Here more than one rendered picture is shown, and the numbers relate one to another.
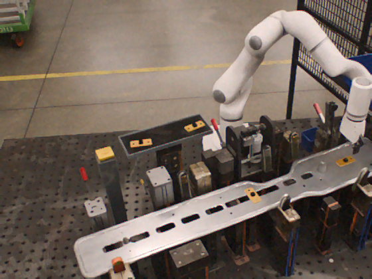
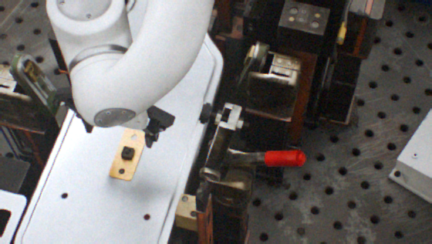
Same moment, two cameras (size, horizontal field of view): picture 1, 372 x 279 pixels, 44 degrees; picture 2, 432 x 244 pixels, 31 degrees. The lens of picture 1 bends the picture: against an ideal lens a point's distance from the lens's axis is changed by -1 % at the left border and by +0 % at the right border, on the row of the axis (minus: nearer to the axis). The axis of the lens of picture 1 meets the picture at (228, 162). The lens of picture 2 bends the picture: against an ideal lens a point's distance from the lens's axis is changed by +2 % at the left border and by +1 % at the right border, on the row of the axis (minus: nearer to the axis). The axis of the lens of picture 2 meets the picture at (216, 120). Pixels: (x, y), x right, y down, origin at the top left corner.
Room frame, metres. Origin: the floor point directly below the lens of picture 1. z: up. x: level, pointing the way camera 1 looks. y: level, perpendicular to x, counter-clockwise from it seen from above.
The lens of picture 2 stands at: (1.95, -0.79, 2.10)
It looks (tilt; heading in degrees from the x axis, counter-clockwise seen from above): 63 degrees down; 133
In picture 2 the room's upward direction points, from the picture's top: 1 degrees counter-clockwise
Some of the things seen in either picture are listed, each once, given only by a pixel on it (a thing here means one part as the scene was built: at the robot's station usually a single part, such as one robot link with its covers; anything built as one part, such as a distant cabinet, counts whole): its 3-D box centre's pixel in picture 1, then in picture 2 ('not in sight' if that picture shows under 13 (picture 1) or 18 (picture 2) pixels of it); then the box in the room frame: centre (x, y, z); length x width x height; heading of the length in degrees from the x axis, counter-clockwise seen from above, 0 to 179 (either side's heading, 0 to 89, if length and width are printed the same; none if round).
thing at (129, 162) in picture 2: (345, 160); (127, 153); (1.50, -0.51, 1.01); 0.08 x 0.04 x 0.01; 117
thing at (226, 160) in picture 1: (224, 186); not in sight; (1.46, 0.02, 0.89); 0.13 x 0.11 x 0.38; 27
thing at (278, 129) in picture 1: (272, 163); (293, 85); (1.59, -0.20, 0.91); 0.07 x 0.05 x 0.42; 27
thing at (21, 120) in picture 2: (359, 216); (34, 128); (1.29, -0.55, 0.87); 0.12 x 0.09 x 0.35; 27
